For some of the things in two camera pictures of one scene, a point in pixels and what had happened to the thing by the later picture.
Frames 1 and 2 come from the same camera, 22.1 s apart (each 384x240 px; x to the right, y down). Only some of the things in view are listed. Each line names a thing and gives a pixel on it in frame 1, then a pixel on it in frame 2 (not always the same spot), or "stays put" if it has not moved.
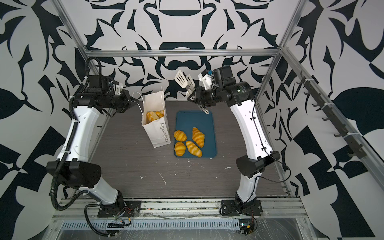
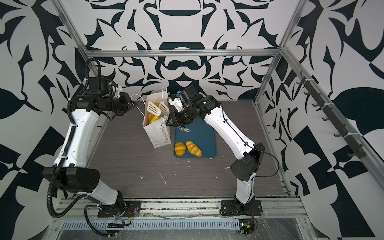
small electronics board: [246, 226] stays put
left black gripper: [128, 99] stays put
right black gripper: [200, 96] -> [176, 119]
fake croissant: [180, 135] -> [152, 117]
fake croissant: [180, 148] stays put
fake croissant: [193, 149] stays put
